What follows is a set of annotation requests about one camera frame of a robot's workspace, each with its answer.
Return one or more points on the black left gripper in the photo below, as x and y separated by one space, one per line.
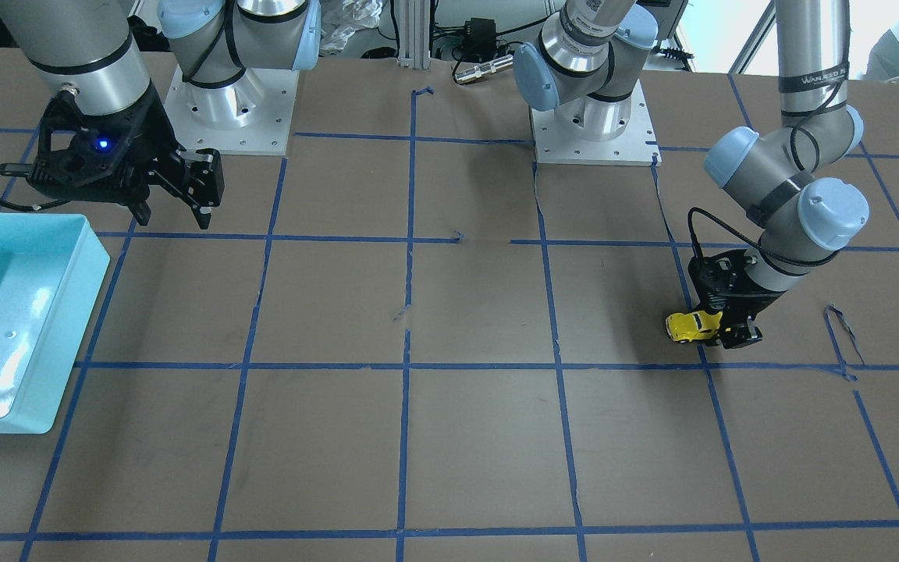
762 300

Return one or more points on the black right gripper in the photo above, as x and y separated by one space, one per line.
147 125

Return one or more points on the yellow beetle toy car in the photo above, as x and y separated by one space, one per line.
694 326

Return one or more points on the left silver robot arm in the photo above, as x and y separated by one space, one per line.
584 65

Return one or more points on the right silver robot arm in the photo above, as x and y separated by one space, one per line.
89 49

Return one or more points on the turquoise plastic bin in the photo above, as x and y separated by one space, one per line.
51 272

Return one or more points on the brown paper table mat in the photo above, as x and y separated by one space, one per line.
407 341

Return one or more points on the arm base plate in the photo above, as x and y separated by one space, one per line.
587 131
250 117

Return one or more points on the aluminium frame post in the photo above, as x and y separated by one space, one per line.
414 33

